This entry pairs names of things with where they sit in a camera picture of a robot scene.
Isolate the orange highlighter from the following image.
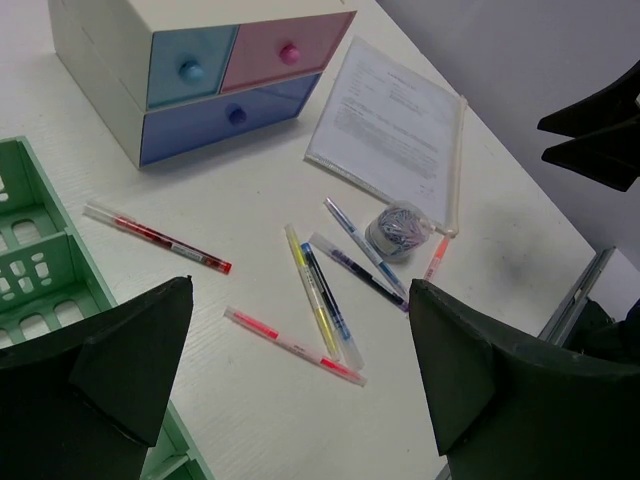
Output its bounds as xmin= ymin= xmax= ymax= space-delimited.
xmin=424 ymin=235 xmax=451 ymax=282

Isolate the light blue pen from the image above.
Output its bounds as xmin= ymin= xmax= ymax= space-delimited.
xmin=323 ymin=197 xmax=408 ymax=299

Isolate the pink highlighter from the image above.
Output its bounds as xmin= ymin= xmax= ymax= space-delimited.
xmin=224 ymin=307 xmax=367 ymax=387

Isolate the light blue drawer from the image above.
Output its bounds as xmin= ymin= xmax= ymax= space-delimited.
xmin=147 ymin=25 xmax=238 ymax=108

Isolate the clear paperclip container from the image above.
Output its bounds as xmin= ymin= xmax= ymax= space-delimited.
xmin=365 ymin=201 xmax=433 ymax=263

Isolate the aluminium table edge rail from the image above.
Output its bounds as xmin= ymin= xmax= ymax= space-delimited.
xmin=538 ymin=248 xmax=615 ymax=347

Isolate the pink drawer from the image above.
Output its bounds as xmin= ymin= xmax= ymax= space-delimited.
xmin=221 ymin=12 xmax=355 ymax=93

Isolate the dark blue pen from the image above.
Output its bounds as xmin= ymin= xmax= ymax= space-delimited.
xmin=301 ymin=242 xmax=364 ymax=371

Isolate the red gel pen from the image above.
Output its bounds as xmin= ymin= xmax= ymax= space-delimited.
xmin=83 ymin=201 xmax=232 ymax=275

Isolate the yellow highlighter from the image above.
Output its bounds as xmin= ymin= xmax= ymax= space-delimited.
xmin=284 ymin=224 xmax=340 ymax=361

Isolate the purple-blue wide drawer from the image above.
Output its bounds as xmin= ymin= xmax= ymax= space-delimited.
xmin=140 ymin=74 xmax=321 ymax=167

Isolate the green file organizer rack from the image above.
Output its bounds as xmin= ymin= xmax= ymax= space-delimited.
xmin=1 ymin=137 xmax=211 ymax=479

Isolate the clear document folder with papers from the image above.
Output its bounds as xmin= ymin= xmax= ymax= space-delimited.
xmin=305 ymin=37 xmax=467 ymax=237

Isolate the cream drawer cabinet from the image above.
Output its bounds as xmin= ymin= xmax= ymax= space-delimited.
xmin=49 ymin=1 xmax=356 ymax=168

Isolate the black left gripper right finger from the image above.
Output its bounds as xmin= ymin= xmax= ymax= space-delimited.
xmin=409 ymin=280 xmax=639 ymax=479

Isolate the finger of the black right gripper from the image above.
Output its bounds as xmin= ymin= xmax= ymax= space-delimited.
xmin=542 ymin=137 xmax=639 ymax=192
xmin=537 ymin=63 xmax=639 ymax=138

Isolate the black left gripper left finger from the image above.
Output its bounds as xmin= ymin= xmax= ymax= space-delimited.
xmin=1 ymin=277 xmax=193 ymax=479

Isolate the purple gel pen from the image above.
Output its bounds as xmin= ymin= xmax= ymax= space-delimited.
xmin=309 ymin=232 xmax=409 ymax=313

